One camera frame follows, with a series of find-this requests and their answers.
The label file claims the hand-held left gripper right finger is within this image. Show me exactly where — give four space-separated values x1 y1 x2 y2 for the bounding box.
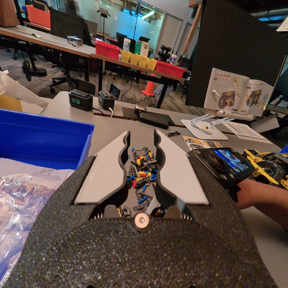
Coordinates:
154 129 209 212

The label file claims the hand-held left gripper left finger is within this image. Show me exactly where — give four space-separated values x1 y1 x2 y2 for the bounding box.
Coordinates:
74 130 131 206

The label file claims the pile of small toy bricks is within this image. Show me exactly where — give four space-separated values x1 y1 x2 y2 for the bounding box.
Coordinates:
117 146 167 218

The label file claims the person's right forearm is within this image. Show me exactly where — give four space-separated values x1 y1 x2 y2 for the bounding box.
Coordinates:
234 179 288 230

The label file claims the yellow sticker sheet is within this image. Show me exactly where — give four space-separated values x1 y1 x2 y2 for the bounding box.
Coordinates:
183 136 223 151

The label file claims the white book stand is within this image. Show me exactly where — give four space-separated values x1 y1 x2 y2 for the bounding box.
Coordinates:
181 90 256 140

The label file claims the yellow toy vehicle model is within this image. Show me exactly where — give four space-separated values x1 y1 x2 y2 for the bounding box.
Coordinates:
243 149 288 189

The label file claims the printed paper sheet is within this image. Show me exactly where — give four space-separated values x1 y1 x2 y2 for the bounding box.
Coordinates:
223 121 274 144

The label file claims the white folded card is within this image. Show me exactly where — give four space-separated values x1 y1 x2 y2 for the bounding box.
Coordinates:
251 115 280 134

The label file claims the black power bank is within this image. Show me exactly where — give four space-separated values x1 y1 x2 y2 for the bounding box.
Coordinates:
139 112 175 130

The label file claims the blue plastic bin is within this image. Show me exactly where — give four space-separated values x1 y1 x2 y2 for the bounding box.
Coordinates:
0 108 95 170

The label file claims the black battery charging case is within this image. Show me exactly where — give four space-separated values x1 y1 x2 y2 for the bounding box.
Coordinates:
98 83 121 111
68 79 96 112

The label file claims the toy instruction booklet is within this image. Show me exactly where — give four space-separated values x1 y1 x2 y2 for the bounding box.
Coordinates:
204 67 274 117

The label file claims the clear plastic bag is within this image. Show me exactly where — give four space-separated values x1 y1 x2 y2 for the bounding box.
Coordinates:
0 157 76 277

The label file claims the orange traffic cone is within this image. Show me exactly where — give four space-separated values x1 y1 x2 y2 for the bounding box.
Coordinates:
141 81 156 98

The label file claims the red plastic bin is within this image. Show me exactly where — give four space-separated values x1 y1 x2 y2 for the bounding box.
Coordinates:
94 40 121 60
154 60 187 78

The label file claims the wooden edged table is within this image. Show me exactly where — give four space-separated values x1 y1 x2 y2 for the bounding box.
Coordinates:
91 53 187 108

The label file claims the white paper wrapping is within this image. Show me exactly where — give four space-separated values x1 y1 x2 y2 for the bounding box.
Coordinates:
0 70 49 115

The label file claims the yellow box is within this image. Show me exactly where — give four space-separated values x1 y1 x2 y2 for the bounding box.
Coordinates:
0 94 23 112

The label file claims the black round stand base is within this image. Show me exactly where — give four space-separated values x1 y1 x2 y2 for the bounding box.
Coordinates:
21 65 48 78

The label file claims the black dumbbell rack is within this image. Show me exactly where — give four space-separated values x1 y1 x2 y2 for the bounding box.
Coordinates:
157 45 172 62

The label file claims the black partition board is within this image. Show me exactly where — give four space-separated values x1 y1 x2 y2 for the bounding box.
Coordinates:
185 0 288 108

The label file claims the white and green box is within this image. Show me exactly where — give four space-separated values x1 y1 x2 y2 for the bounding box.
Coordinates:
135 40 151 57

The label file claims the wooden beam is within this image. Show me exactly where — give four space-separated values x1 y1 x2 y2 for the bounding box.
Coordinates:
180 4 202 57

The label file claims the long grey table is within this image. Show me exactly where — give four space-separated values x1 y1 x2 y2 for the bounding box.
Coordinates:
0 24 98 90

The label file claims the black office chair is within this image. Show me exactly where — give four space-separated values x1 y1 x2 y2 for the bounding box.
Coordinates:
48 7 90 93

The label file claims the black light stand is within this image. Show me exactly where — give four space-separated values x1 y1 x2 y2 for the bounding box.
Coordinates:
97 8 111 43

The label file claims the orange plastic crate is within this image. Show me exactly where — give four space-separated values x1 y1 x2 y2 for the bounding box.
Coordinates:
25 4 51 28

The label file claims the brown cardboard box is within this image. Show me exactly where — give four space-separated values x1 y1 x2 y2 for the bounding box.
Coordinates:
0 0 19 28

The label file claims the black charging cable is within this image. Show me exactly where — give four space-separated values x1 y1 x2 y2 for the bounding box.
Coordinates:
91 107 113 117

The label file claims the black coiled floor cable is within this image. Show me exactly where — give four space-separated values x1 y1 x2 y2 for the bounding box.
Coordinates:
138 96 158 107

